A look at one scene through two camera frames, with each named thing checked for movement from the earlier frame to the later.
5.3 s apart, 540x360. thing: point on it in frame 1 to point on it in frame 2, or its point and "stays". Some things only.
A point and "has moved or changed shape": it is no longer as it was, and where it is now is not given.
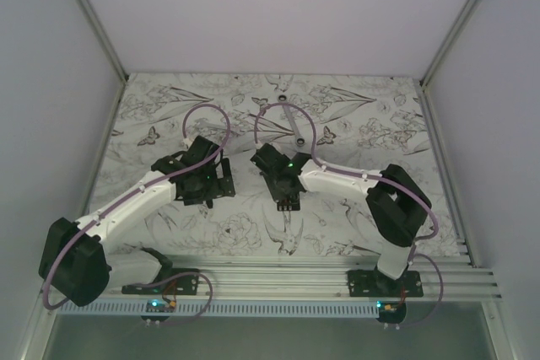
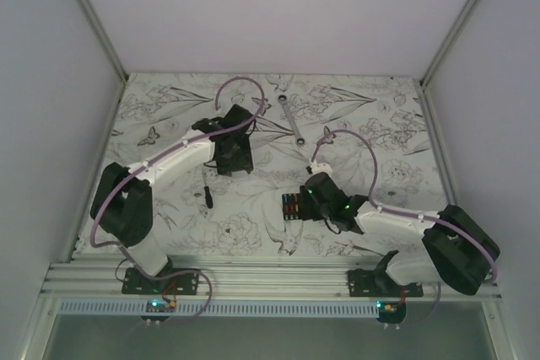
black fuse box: [290, 202] has moved or changed shape
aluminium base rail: [314, 277] stays
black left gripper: [220, 187] to [244, 163]
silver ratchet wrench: [299, 139] stays
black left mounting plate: [169, 282] stays
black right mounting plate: [375, 283] stays
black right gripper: [274, 192] to [306, 209]
